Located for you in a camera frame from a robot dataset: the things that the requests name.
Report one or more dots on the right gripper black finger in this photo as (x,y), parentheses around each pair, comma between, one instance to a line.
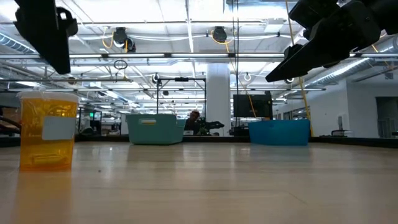
(311,59)

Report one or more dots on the orange pill bottle white label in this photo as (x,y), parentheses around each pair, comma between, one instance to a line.
(34,146)

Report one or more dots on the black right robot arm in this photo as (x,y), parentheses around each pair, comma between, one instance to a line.
(388,12)

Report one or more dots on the blue plastic bin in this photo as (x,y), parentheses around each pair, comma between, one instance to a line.
(281,133)

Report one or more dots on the teal plastic bin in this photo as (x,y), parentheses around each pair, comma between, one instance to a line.
(161,133)

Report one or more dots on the black monitor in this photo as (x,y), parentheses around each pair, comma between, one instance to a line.
(252,105)

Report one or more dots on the long ceiling light bar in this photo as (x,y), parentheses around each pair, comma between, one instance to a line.
(136,55)

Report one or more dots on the dark door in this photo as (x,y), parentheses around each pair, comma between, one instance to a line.
(387,116)

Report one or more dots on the white building column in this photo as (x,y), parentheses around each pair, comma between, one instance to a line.
(217,93)

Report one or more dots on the black desk equipment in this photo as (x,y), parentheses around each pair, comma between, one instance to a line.
(213,125)

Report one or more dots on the person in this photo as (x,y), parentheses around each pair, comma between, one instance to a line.
(192,123)

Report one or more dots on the silver ventilation duct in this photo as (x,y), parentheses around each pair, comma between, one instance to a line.
(357,67)
(9,42)

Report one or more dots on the black metal stand frame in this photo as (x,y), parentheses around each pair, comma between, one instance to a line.
(182,79)

